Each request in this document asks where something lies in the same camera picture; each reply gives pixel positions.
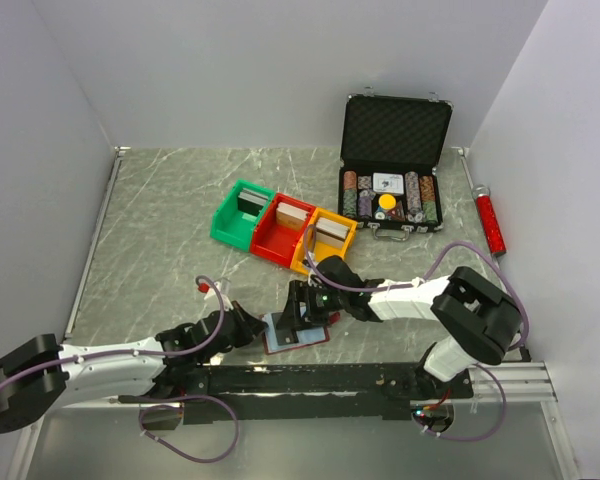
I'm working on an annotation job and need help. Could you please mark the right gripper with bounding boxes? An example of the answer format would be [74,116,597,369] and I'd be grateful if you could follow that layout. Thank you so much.
[276,279,348,331]

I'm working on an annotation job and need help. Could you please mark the red leather card holder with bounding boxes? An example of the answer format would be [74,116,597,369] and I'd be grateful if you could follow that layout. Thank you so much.
[261,312,330,355]

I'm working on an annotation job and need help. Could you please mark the black VIP card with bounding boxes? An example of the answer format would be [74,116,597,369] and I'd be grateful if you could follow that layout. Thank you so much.
[267,312,297,352]

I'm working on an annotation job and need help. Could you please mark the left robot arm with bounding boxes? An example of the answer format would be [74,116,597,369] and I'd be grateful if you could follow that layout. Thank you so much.
[0,302,267,434]

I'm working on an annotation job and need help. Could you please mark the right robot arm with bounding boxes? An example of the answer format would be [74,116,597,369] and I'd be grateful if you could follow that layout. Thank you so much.
[268,255,523,398]

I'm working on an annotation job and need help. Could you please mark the cards in yellow bin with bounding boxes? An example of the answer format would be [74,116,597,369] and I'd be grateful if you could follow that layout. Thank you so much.
[315,217,350,249]

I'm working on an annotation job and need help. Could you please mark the cards in red bin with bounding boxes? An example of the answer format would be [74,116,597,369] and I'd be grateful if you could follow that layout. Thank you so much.
[275,202,309,231]

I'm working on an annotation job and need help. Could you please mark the cards in green bin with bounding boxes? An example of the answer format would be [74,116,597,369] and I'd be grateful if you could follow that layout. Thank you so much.
[237,188,269,217]

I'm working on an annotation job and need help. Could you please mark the white playing card deck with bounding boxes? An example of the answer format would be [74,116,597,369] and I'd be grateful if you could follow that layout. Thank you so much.
[372,172,405,195]

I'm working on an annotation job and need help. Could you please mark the yellow plastic bin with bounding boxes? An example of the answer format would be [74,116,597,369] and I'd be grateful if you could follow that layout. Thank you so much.
[307,207,358,263]

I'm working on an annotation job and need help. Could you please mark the red plastic bin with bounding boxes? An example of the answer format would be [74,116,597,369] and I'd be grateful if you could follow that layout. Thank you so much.
[250,193,316,268]

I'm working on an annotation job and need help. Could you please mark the green plastic bin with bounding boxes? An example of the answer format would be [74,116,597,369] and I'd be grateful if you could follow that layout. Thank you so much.
[210,179,275,251]

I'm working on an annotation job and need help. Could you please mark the yellow dealer chip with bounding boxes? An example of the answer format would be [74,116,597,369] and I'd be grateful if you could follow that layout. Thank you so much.
[378,194,397,211]

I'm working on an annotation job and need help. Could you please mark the black poker chip case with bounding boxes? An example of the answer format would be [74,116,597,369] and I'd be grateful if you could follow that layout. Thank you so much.
[338,94,453,241]

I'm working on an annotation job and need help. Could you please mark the red glitter tube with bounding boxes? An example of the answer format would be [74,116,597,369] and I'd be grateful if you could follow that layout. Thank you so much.
[472,185,507,257]

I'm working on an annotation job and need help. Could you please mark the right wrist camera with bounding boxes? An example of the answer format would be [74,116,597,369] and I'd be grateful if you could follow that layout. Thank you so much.
[302,253,324,279]

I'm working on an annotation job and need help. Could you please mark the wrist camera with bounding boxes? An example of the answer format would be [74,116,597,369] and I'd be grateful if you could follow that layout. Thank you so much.
[302,253,324,279]
[195,277,231,304]

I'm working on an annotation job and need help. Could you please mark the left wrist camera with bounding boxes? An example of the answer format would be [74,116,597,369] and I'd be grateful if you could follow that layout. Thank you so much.
[195,277,231,304]

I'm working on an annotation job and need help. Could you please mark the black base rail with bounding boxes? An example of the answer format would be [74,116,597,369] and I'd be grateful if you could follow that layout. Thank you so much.
[120,363,474,424]

